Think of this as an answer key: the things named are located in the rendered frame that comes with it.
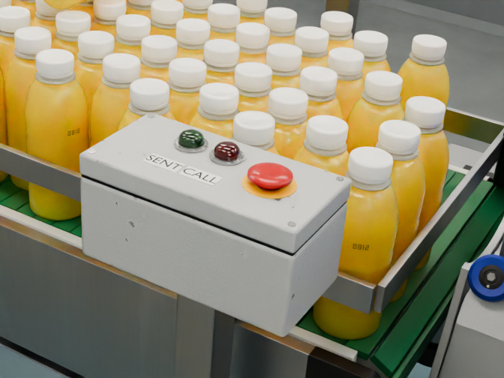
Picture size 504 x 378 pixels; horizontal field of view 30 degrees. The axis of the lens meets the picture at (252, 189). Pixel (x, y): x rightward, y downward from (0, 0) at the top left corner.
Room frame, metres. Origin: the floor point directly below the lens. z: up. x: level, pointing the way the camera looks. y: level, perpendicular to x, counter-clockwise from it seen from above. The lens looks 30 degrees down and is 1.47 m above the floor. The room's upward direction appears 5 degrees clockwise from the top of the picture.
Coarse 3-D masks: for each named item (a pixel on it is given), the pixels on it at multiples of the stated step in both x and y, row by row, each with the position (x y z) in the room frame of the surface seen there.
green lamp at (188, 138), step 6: (186, 132) 0.70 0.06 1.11; (192, 132) 0.70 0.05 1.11; (198, 132) 0.70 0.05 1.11; (180, 138) 0.69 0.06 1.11; (186, 138) 0.69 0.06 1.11; (192, 138) 0.69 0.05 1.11; (198, 138) 0.69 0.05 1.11; (180, 144) 0.69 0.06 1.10; (186, 144) 0.69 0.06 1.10; (192, 144) 0.69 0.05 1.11; (198, 144) 0.69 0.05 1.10
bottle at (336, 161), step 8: (304, 144) 0.79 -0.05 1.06; (296, 152) 0.80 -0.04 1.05; (304, 152) 0.79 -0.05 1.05; (312, 152) 0.78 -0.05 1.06; (320, 152) 0.77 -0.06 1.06; (328, 152) 0.78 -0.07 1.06; (336, 152) 0.78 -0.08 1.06; (344, 152) 0.79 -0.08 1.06; (296, 160) 0.79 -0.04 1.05; (304, 160) 0.78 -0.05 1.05; (312, 160) 0.77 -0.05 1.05; (320, 160) 0.77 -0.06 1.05; (328, 160) 0.77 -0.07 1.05; (336, 160) 0.78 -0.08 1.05; (344, 160) 0.78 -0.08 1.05; (320, 168) 0.77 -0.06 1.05; (328, 168) 0.77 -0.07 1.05; (336, 168) 0.77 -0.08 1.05; (344, 168) 0.78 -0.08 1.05; (344, 176) 0.77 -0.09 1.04
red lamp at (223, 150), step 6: (222, 144) 0.68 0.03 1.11; (228, 144) 0.68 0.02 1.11; (234, 144) 0.68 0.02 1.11; (216, 150) 0.68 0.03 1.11; (222, 150) 0.67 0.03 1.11; (228, 150) 0.67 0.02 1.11; (234, 150) 0.68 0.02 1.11; (216, 156) 0.67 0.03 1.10; (222, 156) 0.67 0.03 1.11; (228, 156) 0.67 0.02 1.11; (234, 156) 0.67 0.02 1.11
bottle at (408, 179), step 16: (400, 160) 0.78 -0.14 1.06; (416, 160) 0.79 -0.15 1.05; (400, 176) 0.77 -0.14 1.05; (416, 176) 0.78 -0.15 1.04; (400, 192) 0.77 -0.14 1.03; (416, 192) 0.77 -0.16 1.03; (400, 208) 0.77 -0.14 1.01; (416, 208) 0.77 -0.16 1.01; (400, 224) 0.77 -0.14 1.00; (416, 224) 0.78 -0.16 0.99; (400, 240) 0.77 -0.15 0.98; (400, 288) 0.77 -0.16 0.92
